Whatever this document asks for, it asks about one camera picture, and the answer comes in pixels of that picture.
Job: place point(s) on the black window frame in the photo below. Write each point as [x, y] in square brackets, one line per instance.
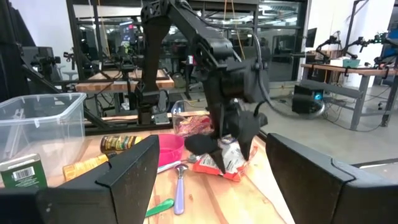
[71, 37]

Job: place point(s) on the orange ramen packet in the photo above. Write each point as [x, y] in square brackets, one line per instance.
[231, 158]

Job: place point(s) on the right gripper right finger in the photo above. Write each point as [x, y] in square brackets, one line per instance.
[326, 193]

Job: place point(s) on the dark label gold spice jar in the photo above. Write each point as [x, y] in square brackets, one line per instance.
[119, 143]

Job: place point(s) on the small clear plastic container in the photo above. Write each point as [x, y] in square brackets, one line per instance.
[178, 109]

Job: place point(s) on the wooden background table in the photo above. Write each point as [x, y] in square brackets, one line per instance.
[93, 86]

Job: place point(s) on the wooden table grey legs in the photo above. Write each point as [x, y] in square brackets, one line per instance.
[360, 93]

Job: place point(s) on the teal box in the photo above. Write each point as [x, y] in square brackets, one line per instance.
[351, 63]

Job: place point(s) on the green pepper tin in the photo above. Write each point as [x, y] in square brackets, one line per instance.
[35, 180]

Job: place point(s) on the large clear plastic bin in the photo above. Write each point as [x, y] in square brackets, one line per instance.
[46, 124]

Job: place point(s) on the pink plastic bowl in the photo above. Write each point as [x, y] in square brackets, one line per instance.
[171, 149]

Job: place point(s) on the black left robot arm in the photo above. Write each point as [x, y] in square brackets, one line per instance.
[155, 62]

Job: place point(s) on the silver mounting plate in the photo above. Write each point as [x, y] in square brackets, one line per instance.
[161, 119]

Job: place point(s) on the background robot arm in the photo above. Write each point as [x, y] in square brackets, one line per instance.
[331, 40]

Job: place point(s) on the soy sauce ramen packet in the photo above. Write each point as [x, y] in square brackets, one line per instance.
[194, 124]

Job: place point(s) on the black wall monitor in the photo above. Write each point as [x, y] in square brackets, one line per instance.
[311, 37]

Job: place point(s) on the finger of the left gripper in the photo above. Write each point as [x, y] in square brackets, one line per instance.
[247, 144]
[202, 144]

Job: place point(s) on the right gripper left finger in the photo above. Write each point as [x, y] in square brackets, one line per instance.
[109, 193]

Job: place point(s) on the black computer case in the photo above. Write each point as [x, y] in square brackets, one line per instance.
[303, 99]

